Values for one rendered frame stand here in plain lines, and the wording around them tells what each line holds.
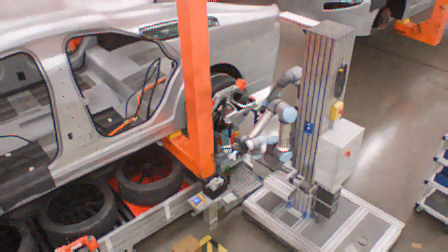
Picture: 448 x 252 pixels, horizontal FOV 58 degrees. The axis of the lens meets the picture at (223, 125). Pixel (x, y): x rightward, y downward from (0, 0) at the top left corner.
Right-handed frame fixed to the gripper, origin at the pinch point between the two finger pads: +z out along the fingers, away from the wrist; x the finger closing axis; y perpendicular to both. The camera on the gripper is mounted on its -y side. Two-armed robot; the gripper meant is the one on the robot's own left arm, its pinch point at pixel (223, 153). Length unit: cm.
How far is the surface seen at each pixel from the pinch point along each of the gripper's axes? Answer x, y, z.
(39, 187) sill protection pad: 85, 27, 128
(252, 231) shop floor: 25, 122, -34
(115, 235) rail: 54, 81, 86
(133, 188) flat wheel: 84, 63, 55
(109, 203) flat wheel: 77, 63, 80
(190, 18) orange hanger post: 36, -93, -4
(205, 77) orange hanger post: 45, -42, -14
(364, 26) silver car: 160, 12, -316
